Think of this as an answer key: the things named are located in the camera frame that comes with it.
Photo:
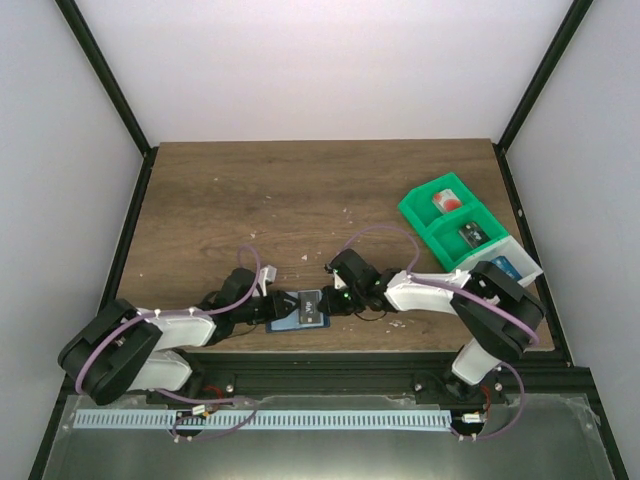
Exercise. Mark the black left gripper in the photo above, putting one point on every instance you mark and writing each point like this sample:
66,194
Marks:
274,312

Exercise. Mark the red white card in bin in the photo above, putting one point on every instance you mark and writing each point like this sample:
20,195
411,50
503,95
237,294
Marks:
446,201

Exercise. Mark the white bin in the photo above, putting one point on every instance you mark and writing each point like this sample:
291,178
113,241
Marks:
509,248

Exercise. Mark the dark card in bin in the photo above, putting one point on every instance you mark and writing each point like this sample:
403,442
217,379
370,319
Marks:
473,235

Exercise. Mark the blue card in bin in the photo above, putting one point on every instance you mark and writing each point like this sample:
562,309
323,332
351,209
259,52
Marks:
507,267

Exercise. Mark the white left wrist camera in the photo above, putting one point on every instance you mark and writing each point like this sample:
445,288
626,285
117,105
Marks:
266,277

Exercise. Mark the black frame post left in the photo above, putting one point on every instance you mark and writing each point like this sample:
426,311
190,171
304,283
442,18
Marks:
93,53

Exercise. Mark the blue leather card holder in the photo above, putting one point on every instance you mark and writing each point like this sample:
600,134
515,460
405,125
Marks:
291,325

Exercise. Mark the light blue slotted cable duct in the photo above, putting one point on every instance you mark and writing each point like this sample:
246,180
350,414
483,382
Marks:
266,420

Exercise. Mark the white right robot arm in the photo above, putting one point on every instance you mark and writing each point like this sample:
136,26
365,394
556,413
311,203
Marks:
501,315

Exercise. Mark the metal front plate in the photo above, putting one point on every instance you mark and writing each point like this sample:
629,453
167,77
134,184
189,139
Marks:
545,437

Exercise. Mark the green bin far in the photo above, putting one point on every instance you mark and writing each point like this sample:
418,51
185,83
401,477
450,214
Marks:
428,205

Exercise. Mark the black frame post right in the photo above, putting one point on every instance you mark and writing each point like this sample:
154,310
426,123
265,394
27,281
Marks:
562,38

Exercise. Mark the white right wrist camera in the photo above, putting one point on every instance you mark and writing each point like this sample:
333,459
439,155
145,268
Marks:
338,282

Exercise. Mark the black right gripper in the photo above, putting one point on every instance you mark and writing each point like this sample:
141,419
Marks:
328,305

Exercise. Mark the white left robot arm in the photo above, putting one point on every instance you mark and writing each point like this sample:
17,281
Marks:
125,348

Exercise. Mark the black front frame rail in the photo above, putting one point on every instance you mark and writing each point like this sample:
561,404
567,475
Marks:
418,375

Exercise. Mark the green bin middle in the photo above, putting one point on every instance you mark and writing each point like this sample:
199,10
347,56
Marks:
457,235

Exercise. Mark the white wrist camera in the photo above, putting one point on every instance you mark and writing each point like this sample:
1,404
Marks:
338,282
266,277

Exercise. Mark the black frame post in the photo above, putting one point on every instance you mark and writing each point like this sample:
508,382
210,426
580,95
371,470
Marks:
93,53
562,38

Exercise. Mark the green bin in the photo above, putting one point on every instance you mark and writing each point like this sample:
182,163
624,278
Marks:
428,205
457,235

